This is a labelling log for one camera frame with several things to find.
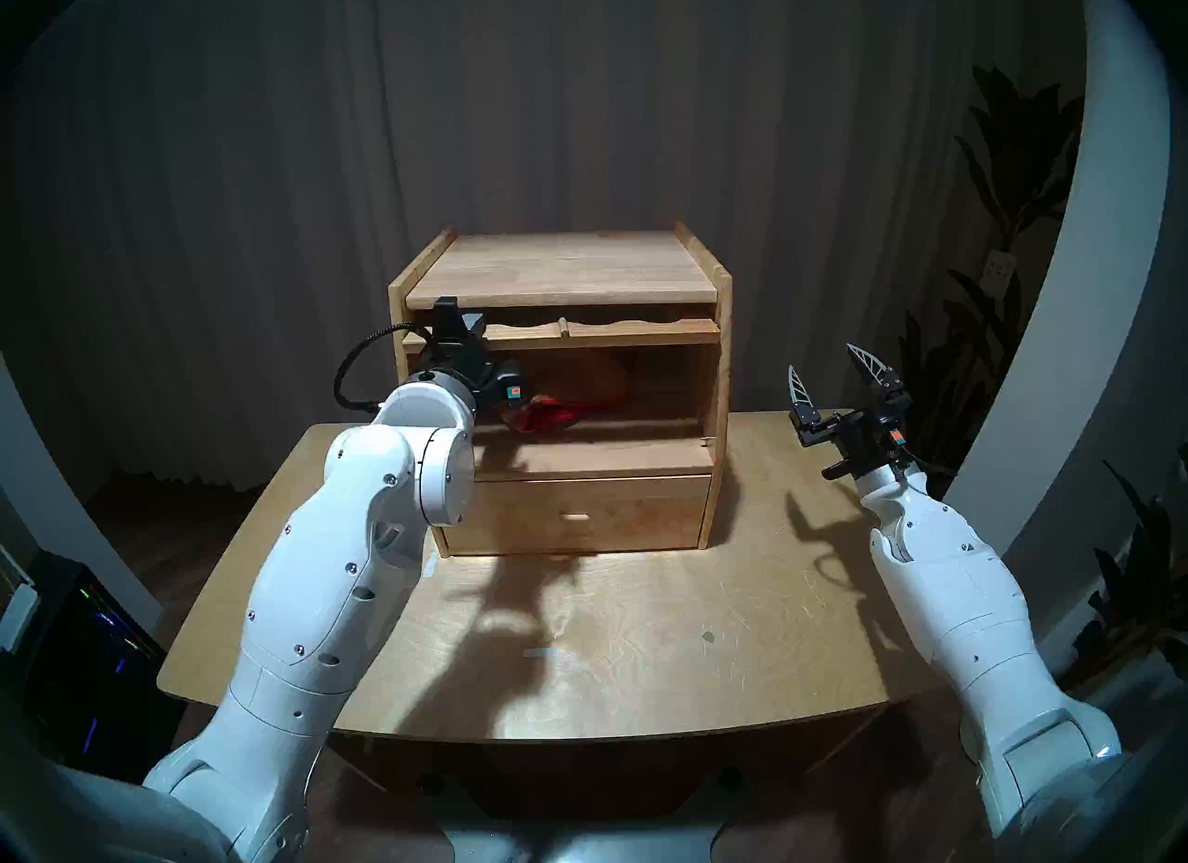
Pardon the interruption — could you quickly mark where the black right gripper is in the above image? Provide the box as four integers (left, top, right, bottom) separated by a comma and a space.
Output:
787, 342, 917, 483

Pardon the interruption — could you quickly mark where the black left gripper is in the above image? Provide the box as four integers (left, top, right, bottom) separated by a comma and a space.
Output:
408, 296, 531, 413

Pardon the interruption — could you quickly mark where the orange and red towel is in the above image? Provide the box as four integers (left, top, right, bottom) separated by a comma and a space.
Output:
501, 351, 634, 432

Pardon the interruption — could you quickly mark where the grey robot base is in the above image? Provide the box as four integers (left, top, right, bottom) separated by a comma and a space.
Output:
422, 768, 743, 863

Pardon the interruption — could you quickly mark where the wooden drawer with knob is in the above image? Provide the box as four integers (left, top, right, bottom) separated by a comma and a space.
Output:
436, 474, 714, 556

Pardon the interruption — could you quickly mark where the light wooden cabinet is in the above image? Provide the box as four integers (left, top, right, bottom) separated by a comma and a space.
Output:
388, 223, 734, 559

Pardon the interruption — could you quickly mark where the grey pleated curtain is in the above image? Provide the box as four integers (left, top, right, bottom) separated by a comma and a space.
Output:
0, 0, 1087, 491

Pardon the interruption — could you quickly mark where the tall dark leafy plant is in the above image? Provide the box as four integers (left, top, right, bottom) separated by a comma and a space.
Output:
877, 63, 1087, 500

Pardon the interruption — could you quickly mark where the low dark leafy plant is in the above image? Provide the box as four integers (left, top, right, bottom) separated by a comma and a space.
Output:
1058, 448, 1188, 695

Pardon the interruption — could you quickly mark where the black computer tower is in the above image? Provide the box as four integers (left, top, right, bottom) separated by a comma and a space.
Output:
19, 550, 187, 783

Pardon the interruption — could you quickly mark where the small white box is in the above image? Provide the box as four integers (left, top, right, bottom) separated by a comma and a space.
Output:
0, 583, 40, 653

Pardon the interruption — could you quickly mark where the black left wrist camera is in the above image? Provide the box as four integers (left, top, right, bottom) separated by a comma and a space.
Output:
487, 360, 531, 407

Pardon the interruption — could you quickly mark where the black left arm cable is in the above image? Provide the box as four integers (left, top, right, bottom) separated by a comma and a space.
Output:
334, 323, 437, 410

